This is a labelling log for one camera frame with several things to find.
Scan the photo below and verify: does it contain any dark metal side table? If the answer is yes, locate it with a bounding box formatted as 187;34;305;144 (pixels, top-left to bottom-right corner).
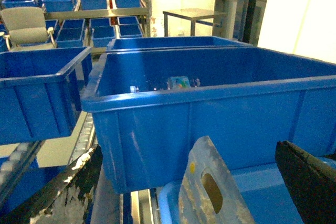
163;8;227;37

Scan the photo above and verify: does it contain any flower gift bag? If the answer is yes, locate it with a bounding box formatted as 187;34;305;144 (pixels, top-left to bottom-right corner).
178;136;255;223

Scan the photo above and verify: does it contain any shallow blue plastic tray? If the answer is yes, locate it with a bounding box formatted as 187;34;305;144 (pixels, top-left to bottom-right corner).
159;163;303;223

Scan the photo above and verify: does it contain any large blue plastic bin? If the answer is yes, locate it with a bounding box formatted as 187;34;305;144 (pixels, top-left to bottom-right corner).
81;47;335;194

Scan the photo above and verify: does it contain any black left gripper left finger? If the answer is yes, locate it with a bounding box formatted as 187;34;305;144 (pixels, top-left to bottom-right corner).
1;144;102;223

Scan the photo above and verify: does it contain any grey office chair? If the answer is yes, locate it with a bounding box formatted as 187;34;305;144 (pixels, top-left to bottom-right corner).
1;7;57;52

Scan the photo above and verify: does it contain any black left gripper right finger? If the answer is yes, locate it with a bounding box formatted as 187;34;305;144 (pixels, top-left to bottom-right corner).
275;141;335;223

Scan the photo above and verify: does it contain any blue bin left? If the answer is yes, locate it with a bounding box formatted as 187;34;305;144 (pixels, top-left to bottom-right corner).
1;47;92;145

